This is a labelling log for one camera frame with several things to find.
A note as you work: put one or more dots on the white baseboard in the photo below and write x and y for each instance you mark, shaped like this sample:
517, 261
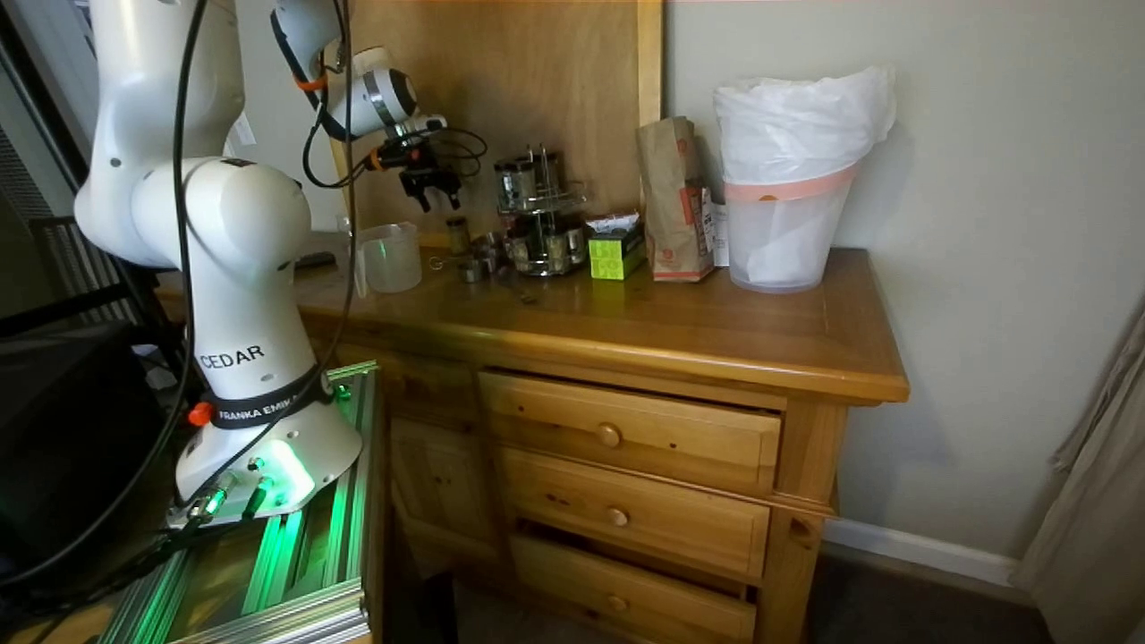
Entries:
918, 551

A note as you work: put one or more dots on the black box beside robot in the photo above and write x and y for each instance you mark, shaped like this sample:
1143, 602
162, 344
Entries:
71, 442

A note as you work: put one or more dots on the brown paper bag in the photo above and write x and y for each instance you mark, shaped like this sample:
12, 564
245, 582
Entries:
675, 200

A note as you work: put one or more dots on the wooden dresser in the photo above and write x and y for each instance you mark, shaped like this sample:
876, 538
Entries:
668, 323

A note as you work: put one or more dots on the large wooden board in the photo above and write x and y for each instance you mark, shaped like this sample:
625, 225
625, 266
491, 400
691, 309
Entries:
539, 74

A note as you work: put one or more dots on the clear plastic measuring cup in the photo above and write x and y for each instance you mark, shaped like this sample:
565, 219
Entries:
390, 260

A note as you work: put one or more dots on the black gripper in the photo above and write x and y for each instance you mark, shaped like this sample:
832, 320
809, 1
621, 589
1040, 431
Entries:
427, 149

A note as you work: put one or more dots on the white lined trash bin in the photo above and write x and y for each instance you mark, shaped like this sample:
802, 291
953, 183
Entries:
792, 179

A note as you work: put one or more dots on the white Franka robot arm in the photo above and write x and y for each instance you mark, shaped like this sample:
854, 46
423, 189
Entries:
236, 261

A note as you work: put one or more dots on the glass spice jar black lid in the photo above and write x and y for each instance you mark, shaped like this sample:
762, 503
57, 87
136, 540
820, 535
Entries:
512, 183
547, 176

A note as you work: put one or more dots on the large wooden dresser drawer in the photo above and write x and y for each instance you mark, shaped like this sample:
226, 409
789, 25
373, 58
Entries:
645, 431

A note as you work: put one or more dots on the small green box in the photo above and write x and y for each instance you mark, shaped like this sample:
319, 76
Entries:
616, 254

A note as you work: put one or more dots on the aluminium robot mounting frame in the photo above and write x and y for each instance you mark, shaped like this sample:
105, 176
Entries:
288, 560

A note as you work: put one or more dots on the light grey curtain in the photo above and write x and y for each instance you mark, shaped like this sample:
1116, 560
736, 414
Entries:
1091, 511

